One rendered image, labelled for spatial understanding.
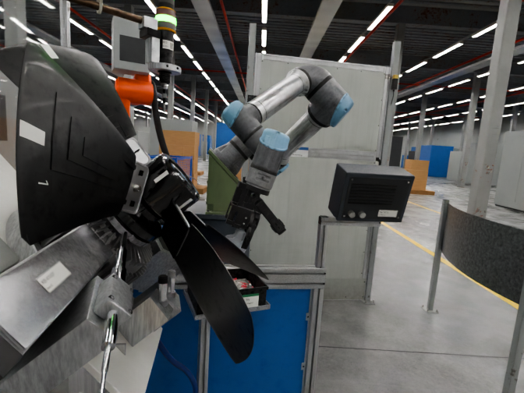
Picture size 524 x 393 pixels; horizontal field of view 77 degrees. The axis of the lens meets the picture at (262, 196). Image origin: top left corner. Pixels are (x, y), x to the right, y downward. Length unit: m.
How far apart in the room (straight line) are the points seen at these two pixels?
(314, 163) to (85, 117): 2.33
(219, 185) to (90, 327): 1.00
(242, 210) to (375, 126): 2.17
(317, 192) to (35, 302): 2.45
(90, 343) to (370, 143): 2.62
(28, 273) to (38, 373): 0.13
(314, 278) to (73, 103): 1.02
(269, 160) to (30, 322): 0.60
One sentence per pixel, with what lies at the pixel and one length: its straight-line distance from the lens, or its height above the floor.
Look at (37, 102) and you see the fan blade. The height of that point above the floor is 1.32.
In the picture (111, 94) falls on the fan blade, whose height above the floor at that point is 1.38.
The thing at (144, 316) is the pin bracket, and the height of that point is 0.95.
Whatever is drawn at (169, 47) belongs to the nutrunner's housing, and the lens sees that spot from 0.80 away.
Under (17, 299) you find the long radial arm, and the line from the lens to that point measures 0.43.
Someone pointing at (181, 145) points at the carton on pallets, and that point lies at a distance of 8.79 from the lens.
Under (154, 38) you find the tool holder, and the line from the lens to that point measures 0.79.
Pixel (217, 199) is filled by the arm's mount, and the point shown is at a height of 1.07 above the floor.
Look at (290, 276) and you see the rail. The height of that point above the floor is 0.83.
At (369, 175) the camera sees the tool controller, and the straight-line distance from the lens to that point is 1.20.
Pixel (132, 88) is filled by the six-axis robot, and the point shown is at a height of 1.95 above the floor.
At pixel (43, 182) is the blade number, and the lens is 0.42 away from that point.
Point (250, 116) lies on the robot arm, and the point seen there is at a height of 1.38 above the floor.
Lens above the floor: 1.29
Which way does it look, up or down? 8 degrees down
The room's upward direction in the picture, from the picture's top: 4 degrees clockwise
